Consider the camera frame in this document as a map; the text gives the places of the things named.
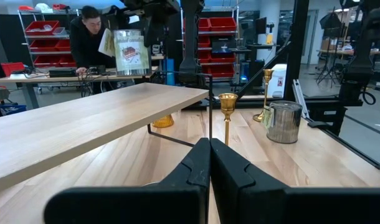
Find black flat device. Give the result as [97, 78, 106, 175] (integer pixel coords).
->
[48, 68, 78, 78]

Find tall gold candlestick holder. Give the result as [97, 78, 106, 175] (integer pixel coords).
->
[252, 68, 275, 123]
[218, 92, 239, 146]

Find silver scented candle tin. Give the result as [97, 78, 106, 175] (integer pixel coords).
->
[98, 28, 153, 77]
[261, 100, 304, 145]

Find silver aluminium bar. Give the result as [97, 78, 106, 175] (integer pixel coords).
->
[292, 79, 311, 119]

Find wooden shelf riser black legs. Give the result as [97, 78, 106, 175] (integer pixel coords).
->
[0, 70, 214, 196]

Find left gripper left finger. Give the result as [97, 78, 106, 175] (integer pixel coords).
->
[43, 138, 212, 224]

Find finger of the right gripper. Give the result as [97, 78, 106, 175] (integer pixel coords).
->
[145, 14, 162, 48]

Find blue plastic crate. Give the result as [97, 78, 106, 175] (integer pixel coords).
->
[0, 104, 27, 116]

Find red box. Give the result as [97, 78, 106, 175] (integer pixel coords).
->
[0, 62, 26, 77]

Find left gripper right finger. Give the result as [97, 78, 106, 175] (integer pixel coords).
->
[210, 138, 380, 224]

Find white plastic container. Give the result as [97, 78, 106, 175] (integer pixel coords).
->
[267, 63, 288, 99]

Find black aluminium rig frame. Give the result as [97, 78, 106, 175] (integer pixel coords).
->
[182, 0, 380, 175]

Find black monitor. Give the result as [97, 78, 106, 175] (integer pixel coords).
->
[254, 17, 268, 35]

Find blue cylinder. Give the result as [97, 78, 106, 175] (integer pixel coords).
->
[163, 58, 176, 86]

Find short gold candle holder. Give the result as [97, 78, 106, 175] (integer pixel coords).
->
[151, 114, 175, 129]

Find grey desktop device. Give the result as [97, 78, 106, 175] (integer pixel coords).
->
[88, 64, 107, 75]

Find black neighbouring robot rig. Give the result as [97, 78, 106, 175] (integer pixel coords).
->
[339, 0, 380, 106]

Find chrome wire shelving rack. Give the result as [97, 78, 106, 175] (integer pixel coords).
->
[17, 8, 99, 70]
[179, 5, 240, 82]

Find long wooden desk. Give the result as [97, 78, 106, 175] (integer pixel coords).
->
[0, 65, 159, 110]

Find white plastic bag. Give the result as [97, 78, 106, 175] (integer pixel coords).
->
[34, 2, 54, 13]

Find black clamp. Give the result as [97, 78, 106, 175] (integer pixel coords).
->
[307, 120, 330, 129]

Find person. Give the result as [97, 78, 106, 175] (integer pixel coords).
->
[69, 5, 119, 94]

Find black computer tower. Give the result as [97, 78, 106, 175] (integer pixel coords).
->
[238, 58, 265, 94]

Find black cable bundle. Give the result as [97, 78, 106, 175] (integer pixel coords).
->
[79, 68, 99, 97]

